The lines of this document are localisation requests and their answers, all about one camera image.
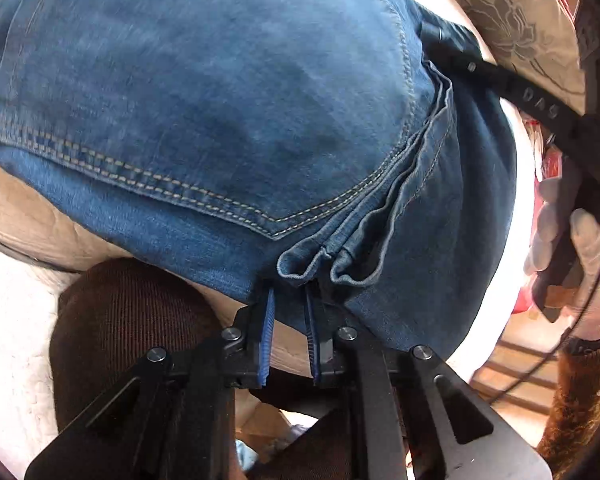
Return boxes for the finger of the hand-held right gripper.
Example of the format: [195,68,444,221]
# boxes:
[419,19,583,161]

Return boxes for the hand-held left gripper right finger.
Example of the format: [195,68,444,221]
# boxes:
[304,282,553,480]

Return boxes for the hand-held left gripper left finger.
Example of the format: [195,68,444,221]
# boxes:
[24,285,277,480]

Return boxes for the blue denim pants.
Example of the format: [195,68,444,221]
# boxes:
[0,0,518,361]

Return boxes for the person's right forearm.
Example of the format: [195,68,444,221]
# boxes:
[535,334,600,466]

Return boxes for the person's right hand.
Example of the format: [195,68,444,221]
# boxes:
[524,176,600,343]

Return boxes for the grey floral pillow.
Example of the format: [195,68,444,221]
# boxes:
[422,0,588,111]

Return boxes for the person's brown corduroy trouser leg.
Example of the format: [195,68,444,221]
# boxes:
[50,257,416,480]

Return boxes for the black cable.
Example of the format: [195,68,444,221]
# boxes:
[482,220,600,406]

